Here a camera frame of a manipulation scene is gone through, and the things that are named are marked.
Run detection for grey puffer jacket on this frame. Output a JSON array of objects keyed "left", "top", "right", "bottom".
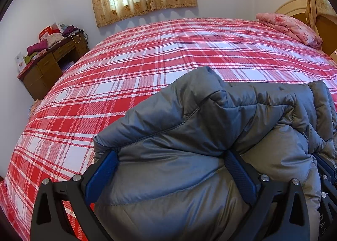
[{"left": 94, "top": 66, "right": 336, "bottom": 240}]

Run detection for pink clothes pile on floor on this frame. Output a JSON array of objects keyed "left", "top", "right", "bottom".
[{"left": 28, "top": 99, "right": 42, "bottom": 119}]

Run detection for magenta folded clothes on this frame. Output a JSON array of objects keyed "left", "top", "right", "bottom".
[{"left": 27, "top": 40, "right": 48, "bottom": 56}]

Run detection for beige folded clothes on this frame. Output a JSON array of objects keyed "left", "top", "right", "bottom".
[{"left": 46, "top": 33, "right": 64, "bottom": 49}]

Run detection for dark purple clothes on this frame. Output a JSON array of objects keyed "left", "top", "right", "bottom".
[{"left": 62, "top": 25, "right": 80, "bottom": 38}]

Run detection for brown wooden desk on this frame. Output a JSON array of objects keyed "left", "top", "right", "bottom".
[{"left": 18, "top": 30, "right": 89, "bottom": 100}]

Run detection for wooden headboard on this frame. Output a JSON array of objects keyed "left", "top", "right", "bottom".
[{"left": 274, "top": 0, "right": 337, "bottom": 57}]

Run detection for red plaid bed sheet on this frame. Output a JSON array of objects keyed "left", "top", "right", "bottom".
[{"left": 1, "top": 18, "right": 336, "bottom": 240}]

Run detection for white greeting card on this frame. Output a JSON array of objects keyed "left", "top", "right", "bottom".
[{"left": 15, "top": 52, "right": 26, "bottom": 73}]

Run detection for green folded cloth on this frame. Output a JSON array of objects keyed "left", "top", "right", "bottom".
[{"left": 24, "top": 52, "right": 38, "bottom": 65}]

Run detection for beige side curtain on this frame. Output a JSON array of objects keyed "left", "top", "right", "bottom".
[{"left": 305, "top": 0, "right": 336, "bottom": 30}]

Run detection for red gift box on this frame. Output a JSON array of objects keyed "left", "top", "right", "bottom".
[{"left": 39, "top": 26, "right": 60, "bottom": 42}]

